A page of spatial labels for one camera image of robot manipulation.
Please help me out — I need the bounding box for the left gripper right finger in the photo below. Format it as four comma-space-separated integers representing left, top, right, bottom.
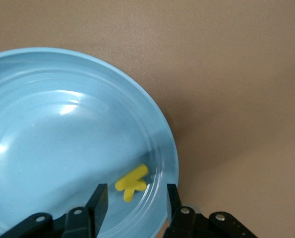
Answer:
163, 183, 258, 238

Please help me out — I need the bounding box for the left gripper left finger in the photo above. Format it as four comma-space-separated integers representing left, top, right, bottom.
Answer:
0, 183, 110, 238

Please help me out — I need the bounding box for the yellow letter k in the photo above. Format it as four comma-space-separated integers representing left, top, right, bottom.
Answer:
115, 163, 148, 203

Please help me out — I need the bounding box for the blue plate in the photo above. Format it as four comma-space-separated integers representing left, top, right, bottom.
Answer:
0, 47, 179, 238

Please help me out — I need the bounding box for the brown table mat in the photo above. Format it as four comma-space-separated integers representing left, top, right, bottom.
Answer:
0, 0, 295, 238

